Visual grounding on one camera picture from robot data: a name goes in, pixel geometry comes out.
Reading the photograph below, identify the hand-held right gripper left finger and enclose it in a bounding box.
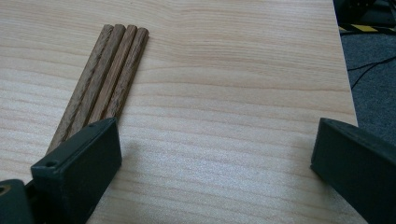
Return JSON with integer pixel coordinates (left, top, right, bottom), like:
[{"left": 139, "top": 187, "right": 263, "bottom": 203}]
[{"left": 30, "top": 117, "right": 122, "bottom": 224}]

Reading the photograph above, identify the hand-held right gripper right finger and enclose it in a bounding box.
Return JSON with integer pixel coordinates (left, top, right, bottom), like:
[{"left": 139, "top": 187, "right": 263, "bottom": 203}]
[{"left": 310, "top": 117, "right": 396, "bottom": 224}]

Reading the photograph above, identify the row of wooden chopsticks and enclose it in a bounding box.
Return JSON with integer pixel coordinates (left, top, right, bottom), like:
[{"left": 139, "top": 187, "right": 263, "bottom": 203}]
[{"left": 46, "top": 23, "right": 149, "bottom": 156}]

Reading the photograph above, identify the black striped stand base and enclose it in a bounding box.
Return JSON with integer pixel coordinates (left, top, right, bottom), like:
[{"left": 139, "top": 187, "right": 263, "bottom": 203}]
[{"left": 332, "top": 0, "right": 396, "bottom": 35}]

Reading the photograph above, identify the black floor cable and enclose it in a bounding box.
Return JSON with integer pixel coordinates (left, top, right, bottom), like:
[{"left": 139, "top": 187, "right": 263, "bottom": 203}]
[
  {"left": 346, "top": 55, "right": 396, "bottom": 72},
  {"left": 350, "top": 63, "right": 378, "bottom": 91}
]

